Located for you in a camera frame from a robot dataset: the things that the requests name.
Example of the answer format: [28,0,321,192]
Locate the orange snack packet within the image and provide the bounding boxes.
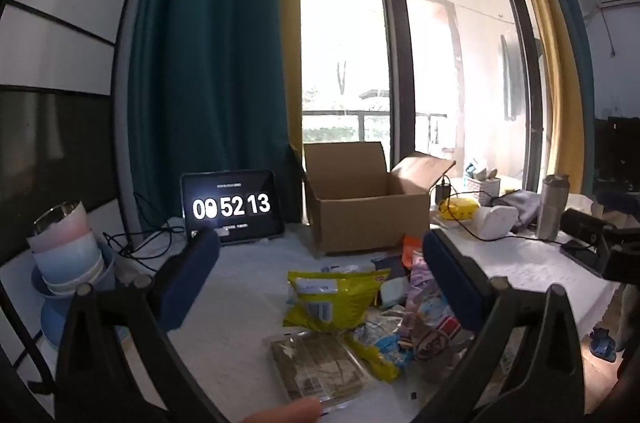
[402,235,426,266]

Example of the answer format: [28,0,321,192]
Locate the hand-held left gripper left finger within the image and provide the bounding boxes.
[55,229,231,423]

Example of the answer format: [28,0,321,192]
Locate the black cabinet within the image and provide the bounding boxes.
[594,117,640,194]

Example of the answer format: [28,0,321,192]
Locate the person's left hand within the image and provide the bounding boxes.
[247,398,323,423]

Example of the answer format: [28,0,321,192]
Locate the red and white snack bag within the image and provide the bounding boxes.
[412,315,476,364]

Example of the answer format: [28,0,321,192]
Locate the yellow plastic bag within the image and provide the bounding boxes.
[438,197,481,221]

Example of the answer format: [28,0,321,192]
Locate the balcony railing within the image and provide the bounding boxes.
[302,110,448,154]

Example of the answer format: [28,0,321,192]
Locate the teal curtain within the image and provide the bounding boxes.
[127,0,303,229]
[515,0,596,194]

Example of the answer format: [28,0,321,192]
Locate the cardboard box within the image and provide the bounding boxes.
[302,141,457,259]

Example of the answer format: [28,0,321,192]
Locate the large yellow snack bag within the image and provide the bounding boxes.
[282,268,393,334]

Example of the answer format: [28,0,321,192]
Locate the pale blue snack packet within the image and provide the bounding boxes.
[380,275,408,306]

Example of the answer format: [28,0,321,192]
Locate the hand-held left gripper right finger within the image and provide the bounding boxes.
[410,229,586,423]

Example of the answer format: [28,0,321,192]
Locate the blue cartoon snack packet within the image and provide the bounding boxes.
[345,320,416,384]

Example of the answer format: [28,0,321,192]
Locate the purple snack bag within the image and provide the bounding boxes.
[404,260,451,329]

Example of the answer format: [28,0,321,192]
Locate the dark blue snack packet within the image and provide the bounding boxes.
[371,254,407,281]

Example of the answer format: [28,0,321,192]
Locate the blue slipper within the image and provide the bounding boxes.
[590,328,618,359]

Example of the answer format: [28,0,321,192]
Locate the blue plastic bowl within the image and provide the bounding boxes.
[31,243,118,349]

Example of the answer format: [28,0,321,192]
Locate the black window frame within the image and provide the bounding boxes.
[300,0,551,194]

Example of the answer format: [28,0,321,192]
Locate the pink plastic cup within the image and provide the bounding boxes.
[26,201,96,254]

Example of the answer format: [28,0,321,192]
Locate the steel thermos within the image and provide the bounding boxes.
[536,174,571,241]

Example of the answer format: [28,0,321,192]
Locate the tablet with clock display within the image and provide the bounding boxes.
[180,169,286,246]

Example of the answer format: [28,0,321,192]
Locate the white woven basket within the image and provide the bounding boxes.
[464,175,502,207]

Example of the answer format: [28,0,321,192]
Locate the yellow curtain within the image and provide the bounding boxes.
[277,0,303,148]
[492,0,586,196]

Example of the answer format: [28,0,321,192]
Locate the clear pack of brown snacks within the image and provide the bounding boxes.
[264,332,373,411]

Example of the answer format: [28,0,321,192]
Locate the pale blue plastic cup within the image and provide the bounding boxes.
[32,233,103,286]

